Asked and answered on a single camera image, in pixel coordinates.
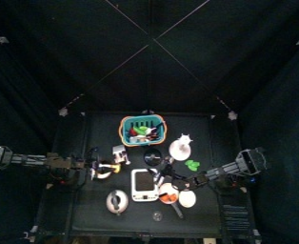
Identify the orange toy carrot piece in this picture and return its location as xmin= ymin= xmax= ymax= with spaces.
xmin=162 ymin=193 xmax=179 ymax=204

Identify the teal basket with orange handles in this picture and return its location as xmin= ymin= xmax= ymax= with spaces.
xmin=119 ymin=113 xmax=170 ymax=148

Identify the white star-shaped toy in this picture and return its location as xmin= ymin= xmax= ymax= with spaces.
xmin=178 ymin=133 xmax=195 ymax=145

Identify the white and yellow toy food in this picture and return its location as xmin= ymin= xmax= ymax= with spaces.
xmin=91 ymin=162 xmax=123 ymax=181

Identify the white and grey toy scale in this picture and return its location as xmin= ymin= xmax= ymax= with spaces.
xmin=130 ymin=168 xmax=161 ymax=203

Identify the green toy carrot top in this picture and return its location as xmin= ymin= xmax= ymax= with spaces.
xmin=185 ymin=159 xmax=203 ymax=173

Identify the white round toy plate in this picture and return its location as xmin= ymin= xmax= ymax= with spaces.
xmin=169 ymin=140 xmax=194 ymax=162

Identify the white and grey toy kettle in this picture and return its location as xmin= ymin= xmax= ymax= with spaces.
xmin=106 ymin=189 xmax=130 ymax=216

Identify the green toy vegetable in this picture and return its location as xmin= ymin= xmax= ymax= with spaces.
xmin=132 ymin=126 xmax=151 ymax=135

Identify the black toy utensil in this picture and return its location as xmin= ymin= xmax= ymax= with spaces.
xmin=148 ymin=125 xmax=165 ymax=141

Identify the light grey pot lid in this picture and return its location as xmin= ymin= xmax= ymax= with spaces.
xmin=178 ymin=190 xmax=199 ymax=209

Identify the beige toy knife block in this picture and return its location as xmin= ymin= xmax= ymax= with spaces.
xmin=112 ymin=144 xmax=132 ymax=166

